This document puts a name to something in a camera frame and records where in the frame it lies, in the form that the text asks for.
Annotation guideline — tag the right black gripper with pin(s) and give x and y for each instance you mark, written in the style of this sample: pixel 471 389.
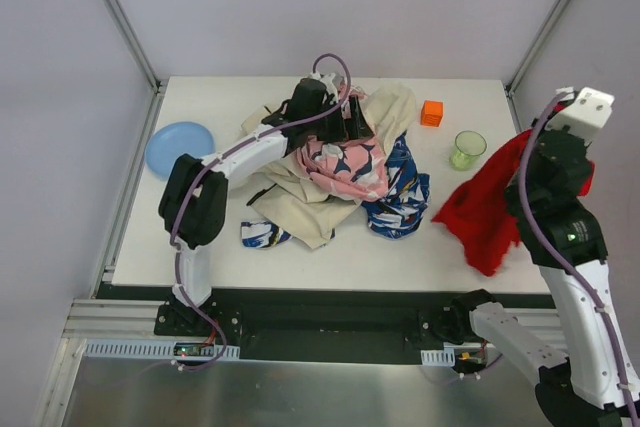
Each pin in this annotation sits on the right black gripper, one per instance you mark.
pixel 542 167

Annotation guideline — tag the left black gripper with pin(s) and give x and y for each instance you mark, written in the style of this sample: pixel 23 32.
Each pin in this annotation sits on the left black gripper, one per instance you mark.
pixel 342 124

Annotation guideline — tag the pink patterned cloth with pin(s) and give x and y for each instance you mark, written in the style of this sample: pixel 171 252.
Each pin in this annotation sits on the pink patterned cloth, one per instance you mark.
pixel 350 170

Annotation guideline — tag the red cloth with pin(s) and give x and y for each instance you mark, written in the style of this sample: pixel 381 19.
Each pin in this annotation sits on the red cloth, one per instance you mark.
pixel 476 213

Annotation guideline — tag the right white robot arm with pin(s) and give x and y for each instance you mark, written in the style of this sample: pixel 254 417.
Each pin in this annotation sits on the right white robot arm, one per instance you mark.
pixel 592 382

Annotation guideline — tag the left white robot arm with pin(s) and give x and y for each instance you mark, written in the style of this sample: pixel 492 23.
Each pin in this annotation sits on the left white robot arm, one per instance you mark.
pixel 194 202

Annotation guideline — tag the blue patterned cloth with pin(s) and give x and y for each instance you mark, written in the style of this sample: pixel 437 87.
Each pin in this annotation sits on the blue patterned cloth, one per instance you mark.
pixel 400 197

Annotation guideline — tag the beige cloth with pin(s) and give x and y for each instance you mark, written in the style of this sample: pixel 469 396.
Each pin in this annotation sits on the beige cloth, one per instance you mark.
pixel 300 207

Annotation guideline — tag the orange cube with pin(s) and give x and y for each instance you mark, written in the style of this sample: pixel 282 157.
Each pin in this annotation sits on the orange cube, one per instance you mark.
pixel 432 113

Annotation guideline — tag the green transparent cup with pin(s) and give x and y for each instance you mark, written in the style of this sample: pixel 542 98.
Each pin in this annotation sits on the green transparent cup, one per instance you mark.
pixel 469 146

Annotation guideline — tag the light blue plate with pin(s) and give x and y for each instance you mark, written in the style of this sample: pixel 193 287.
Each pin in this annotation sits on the light blue plate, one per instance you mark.
pixel 173 140

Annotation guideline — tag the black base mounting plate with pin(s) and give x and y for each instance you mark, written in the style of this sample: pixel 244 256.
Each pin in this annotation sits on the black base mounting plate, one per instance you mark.
pixel 307 325

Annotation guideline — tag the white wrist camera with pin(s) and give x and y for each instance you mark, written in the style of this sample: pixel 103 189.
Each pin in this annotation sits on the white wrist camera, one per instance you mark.
pixel 581 113

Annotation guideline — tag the right aluminium frame post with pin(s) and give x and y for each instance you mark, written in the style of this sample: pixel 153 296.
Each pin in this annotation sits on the right aluminium frame post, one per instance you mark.
pixel 542 36

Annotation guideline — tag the aluminium frame post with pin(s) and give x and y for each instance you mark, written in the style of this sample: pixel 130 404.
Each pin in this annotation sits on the aluminium frame post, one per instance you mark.
pixel 133 44
pixel 542 36

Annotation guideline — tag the right white cable duct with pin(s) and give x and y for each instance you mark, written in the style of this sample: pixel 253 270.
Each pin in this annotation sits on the right white cable duct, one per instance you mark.
pixel 450 356

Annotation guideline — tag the white cable duct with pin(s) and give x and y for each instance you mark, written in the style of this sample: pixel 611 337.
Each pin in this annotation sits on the white cable duct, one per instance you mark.
pixel 450 356
pixel 159 350

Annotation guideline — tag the left aluminium frame post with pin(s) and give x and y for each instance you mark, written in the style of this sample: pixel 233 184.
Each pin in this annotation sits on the left aluminium frame post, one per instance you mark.
pixel 133 44

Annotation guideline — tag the left white cable duct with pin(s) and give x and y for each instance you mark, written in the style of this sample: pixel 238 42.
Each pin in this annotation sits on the left white cable duct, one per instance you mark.
pixel 159 350

